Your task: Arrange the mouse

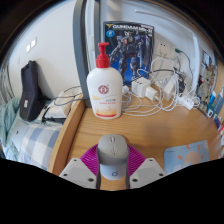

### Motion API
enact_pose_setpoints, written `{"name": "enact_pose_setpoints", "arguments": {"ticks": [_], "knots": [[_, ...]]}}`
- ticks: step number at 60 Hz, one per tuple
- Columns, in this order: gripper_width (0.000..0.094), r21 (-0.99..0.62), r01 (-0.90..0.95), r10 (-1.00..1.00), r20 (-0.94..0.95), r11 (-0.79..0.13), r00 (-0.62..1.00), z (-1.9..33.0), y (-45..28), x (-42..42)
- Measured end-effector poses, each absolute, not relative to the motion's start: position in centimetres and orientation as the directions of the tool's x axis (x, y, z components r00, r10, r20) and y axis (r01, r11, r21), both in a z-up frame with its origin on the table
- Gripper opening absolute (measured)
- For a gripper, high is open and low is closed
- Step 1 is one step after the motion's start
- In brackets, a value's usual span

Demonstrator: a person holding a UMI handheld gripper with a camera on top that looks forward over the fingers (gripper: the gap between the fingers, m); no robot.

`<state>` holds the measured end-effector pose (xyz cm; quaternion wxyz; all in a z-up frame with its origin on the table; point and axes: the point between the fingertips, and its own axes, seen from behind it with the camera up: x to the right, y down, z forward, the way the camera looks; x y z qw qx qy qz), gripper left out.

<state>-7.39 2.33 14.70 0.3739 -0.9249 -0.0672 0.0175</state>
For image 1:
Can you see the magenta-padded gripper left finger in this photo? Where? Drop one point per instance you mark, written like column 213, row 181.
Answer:
column 78, row 171

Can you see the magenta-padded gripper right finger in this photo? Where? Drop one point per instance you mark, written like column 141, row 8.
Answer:
column 148, row 171

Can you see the grey computer mouse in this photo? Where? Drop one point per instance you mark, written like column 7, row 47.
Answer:
column 112, row 156

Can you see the pastel cloud print mouse pad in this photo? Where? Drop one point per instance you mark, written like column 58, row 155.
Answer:
column 186, row 155

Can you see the bed with plaid bedding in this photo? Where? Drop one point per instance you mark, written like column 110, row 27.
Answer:
column 36, row 143

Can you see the small white charger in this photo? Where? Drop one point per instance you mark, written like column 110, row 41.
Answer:
column 152, row 94

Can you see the white power strip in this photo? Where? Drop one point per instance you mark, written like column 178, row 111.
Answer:
column 185, row 102

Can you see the white cube charger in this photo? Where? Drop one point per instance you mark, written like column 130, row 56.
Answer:
column 140, row 87

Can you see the white plug adapter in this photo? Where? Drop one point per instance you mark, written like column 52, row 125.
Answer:
column 169, row 89

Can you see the white red-pump lotion bottle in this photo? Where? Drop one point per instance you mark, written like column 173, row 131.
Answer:
column 104, row 90

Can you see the black bag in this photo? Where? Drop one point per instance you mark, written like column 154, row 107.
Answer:
column 30, row 93

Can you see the blue robot model kit box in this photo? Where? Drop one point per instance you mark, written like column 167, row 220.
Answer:
column 131, row 50

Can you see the colourful model kit box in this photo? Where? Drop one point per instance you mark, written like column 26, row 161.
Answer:
column 206, row 58

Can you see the white wall outlet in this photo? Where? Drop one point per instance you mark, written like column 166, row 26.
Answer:
column 165, row 49

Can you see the white wall switch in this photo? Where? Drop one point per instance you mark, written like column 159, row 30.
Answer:
column 31, row 45

